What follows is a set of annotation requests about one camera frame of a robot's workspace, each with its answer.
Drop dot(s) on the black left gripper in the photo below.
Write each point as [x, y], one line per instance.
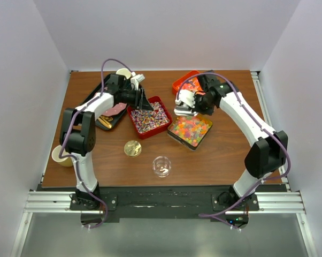
[140, 101]

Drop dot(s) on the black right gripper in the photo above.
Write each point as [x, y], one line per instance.
[209, 112]

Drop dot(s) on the red box of swirl candies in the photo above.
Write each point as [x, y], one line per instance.
[149, 123]

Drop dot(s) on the tin of star candies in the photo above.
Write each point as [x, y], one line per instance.
[190, 130]

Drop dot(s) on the clear glass jar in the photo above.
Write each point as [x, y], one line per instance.
[161, 166]

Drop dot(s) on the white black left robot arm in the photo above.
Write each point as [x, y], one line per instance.
[78, 130]

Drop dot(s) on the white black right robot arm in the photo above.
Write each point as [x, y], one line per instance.
[268, 147]

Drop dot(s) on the orange box of candies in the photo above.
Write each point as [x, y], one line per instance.
[191, 85]

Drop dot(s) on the pink polka dot plate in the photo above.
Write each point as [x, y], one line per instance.
[115, 110]

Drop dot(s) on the dark green mug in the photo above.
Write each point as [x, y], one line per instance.
[127, 74]

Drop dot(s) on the gold cutlery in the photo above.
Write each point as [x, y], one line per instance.
[106, 121]

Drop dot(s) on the gold jar lid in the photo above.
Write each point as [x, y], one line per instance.
[132, 148]

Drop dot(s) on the yellow mug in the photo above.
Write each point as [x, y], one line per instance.
[65, 161]

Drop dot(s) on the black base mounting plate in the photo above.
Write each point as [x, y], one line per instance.
[111, 204]

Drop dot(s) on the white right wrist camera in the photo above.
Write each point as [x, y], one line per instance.
[185, 97]

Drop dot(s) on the aluminium frame rail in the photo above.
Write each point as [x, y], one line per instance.
[267, 202]

